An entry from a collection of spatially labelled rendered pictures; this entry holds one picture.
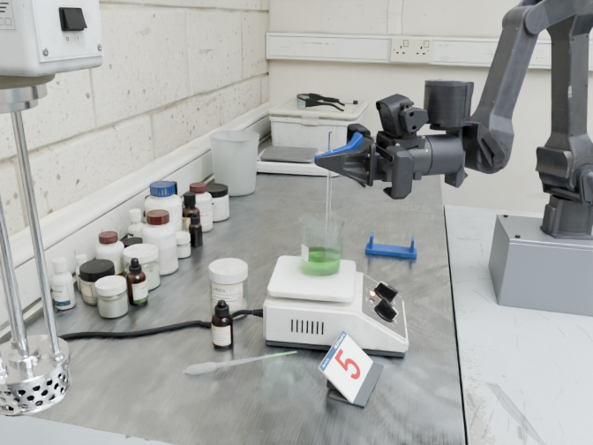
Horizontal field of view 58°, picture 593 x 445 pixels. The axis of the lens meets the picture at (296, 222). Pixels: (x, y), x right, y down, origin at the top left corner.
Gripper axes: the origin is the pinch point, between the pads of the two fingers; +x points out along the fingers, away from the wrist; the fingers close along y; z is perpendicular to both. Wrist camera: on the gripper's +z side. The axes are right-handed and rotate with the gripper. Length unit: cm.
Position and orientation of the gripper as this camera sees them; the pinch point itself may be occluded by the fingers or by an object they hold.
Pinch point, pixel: (340, 159)
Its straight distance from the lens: 73.5
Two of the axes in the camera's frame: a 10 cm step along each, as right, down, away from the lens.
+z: 0.1, -9.3, -3.6
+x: -9.7, 0.8, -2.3
